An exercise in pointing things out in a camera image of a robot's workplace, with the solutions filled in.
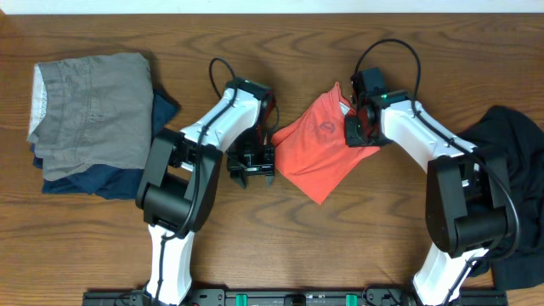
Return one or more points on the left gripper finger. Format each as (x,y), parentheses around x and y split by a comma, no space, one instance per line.
(240,178)
(269,179)

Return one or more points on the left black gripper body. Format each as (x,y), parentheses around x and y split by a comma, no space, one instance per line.
(252,155)

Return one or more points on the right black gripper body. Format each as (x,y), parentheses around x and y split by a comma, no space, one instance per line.
(358,134)

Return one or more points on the red printed t-shirt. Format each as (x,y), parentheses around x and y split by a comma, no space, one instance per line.
(312,152)

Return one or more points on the black garment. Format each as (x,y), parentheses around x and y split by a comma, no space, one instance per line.
(521,141)

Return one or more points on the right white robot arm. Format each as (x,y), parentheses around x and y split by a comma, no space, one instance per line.
(468,208)

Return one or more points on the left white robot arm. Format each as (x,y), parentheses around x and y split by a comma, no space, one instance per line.
(180,179)

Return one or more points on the navy folded garment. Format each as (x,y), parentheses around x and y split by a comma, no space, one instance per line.
(113,183)

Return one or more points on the grey folded shorts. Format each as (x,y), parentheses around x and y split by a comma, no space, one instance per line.
(89,111)

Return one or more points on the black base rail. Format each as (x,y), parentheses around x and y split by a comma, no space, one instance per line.
(371,296)

